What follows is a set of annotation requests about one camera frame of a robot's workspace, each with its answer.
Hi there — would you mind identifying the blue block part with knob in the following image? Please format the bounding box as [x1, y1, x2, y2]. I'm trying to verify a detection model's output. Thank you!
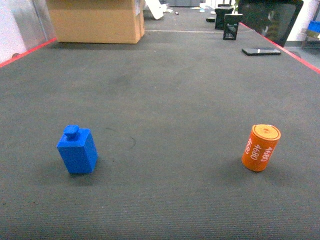
[56, 125, 98, 174]

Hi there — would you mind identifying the orange cylindrical cap 4680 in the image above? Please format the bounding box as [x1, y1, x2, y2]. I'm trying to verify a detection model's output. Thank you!
[241, 124, 281, 172]

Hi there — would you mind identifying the white board leaning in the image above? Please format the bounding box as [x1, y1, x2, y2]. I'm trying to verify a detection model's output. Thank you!
[145, 0, 167, 20]

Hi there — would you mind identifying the small black flat device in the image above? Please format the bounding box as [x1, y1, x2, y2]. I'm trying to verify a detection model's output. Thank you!
[206, 17, 216, 23]

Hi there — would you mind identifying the black smartphone on table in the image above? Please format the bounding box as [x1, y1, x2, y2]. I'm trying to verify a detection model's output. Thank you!
[242, 47, 282, 56]

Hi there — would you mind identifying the large cardboard box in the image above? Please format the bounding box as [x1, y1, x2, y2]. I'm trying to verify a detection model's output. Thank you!
[46, 0, 145, 44]

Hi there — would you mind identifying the near black stand box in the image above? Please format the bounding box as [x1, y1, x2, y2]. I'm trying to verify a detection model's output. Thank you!
[223, 13, 244, 41]

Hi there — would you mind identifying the black stand box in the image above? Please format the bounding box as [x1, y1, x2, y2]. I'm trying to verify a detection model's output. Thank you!
[215, 7, 234, 30]
[223, 13, 244, 41]

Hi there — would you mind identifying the far black stand box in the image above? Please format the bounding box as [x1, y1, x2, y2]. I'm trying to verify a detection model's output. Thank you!
[215, 7, 234, 30]

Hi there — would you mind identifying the black mesh office chair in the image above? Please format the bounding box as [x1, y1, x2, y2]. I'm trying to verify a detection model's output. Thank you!
[237, 0, 304, 47]

